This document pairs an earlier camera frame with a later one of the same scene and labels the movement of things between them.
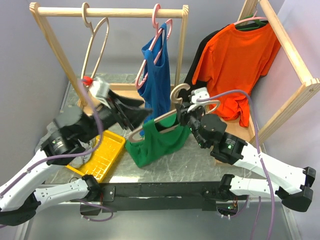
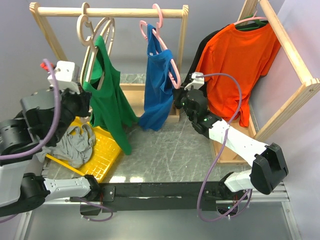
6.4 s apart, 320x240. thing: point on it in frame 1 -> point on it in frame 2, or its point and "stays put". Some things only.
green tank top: (161, 137) -> (104, 96)
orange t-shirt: (233, 59) stays put
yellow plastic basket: (108, 148) stays put
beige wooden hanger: (176, 99) -> (86, 34)
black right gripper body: (192, 118) -> (181, 99)
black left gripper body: (114, 115) -> (76, 105)
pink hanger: (138, 86) -> (175, 82)
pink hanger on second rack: (254, 17) stays put
